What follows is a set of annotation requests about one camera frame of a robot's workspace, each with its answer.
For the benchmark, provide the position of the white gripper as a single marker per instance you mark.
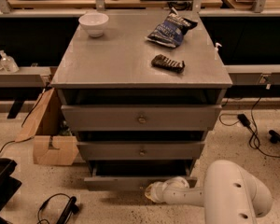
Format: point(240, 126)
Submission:
point(159, 191)

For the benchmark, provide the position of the grey bottom drawer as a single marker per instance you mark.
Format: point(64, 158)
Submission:
point(136, 175)

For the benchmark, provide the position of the grey drawer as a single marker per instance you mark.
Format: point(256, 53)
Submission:
point(136, 175)
point(141, 117)
point(131, 151)

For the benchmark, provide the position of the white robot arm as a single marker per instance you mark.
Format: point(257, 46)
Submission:
point(230, 194)

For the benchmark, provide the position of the grey wooden drawer cabinet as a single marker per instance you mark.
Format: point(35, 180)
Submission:
point(115, 69)

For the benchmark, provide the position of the grey middle drawer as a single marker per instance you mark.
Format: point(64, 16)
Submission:
point(131, 151)

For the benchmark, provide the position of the grey top drawer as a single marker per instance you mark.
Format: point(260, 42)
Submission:
point(141, 117)

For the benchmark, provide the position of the black chair base leg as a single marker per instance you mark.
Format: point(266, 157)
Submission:
point(275, 137)

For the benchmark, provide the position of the open cardboard box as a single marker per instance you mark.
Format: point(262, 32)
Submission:
point(44, 126)

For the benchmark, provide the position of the dark striped snack bar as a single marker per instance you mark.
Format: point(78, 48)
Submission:
point(163, 62)

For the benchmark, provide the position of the white pump bottle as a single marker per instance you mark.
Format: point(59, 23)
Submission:
point(217, 47)

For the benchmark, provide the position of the blue chip bag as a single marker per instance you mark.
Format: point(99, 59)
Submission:
point(171, 32)

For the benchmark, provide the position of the white ceramic bowl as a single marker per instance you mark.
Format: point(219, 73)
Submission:
point(94, 23)

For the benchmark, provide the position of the black power adapter with cable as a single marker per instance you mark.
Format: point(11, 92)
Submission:
point(251, 125)

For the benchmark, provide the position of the black headphones with cable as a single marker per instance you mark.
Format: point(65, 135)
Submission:
point(70, 208)

